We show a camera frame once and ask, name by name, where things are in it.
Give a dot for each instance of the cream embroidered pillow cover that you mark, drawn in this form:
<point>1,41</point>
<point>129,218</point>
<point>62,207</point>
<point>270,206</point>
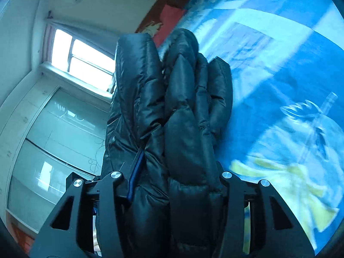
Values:
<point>152,28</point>

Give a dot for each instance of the black quilted puffer jacket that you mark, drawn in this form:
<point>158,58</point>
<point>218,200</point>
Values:
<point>175,106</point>

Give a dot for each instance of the white sliding door wardrobe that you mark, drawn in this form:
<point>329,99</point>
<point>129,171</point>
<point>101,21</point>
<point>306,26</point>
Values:
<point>50,128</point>

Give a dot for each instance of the red pillow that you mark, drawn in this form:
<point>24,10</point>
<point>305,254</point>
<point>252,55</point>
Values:
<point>169,18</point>

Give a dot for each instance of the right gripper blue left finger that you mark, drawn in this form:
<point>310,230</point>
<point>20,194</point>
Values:
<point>131,173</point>

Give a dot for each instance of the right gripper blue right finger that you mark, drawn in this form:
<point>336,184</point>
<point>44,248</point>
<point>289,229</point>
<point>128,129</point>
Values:
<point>220,184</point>

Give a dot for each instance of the blue patterned bed blanket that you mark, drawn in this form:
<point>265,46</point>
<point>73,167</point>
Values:
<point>282,148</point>

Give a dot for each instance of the bright window beside wardrobe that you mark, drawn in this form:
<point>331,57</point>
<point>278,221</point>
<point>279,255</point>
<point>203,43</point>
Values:
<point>84,56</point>

